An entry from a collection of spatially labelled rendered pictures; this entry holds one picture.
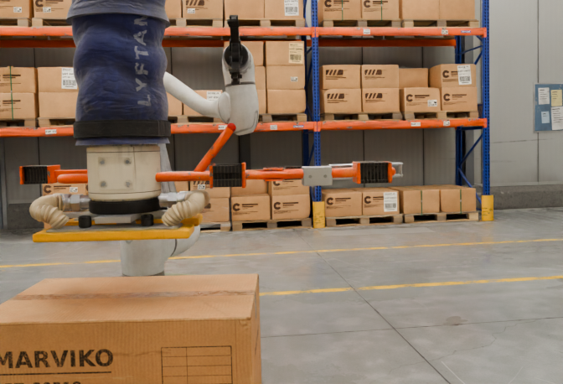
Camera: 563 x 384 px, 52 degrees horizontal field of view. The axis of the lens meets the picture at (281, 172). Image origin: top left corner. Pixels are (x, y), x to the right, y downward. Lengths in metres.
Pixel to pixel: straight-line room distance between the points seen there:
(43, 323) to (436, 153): 9.72
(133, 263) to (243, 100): 0.72
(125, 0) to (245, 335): 0.77
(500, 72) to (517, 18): 1.02
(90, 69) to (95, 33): 0.08
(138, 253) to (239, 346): 0.96
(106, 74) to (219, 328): 0.61
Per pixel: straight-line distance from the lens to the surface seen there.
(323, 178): 1.38
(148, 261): 2.16
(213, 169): 1.36
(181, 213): 1.30
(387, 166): 1.40
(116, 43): 1.35
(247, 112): 1.90
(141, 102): 1.34
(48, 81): 8.92
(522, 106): 11.45
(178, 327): 1.27
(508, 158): 11.30
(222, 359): 1.28
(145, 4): 1.38
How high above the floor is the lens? 1.31
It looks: 3 degrees down
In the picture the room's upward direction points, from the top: 1 degrees counter-clockwise
